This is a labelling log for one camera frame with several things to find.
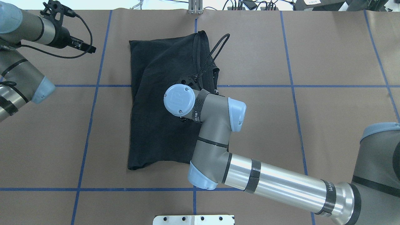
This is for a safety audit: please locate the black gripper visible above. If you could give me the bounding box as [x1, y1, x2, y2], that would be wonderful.
[55, 27, 96, 54]
[174, 75, 200, 91]

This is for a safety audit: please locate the black printed t-shirt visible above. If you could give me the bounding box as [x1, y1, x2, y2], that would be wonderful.
[127, 30, 219, 171]

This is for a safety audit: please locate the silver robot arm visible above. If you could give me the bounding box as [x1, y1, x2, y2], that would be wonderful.
[0, 0, 96, 121]
[189, 85, 399, 225]

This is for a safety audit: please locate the black power strip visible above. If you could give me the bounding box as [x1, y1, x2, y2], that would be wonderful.
[223, 0, 279, 11]

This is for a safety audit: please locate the aluminium frame post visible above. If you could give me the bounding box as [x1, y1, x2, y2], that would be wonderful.
[188, 0, 204, 15]

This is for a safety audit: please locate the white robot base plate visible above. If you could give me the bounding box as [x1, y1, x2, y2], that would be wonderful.
[152, 215, 235, 225]

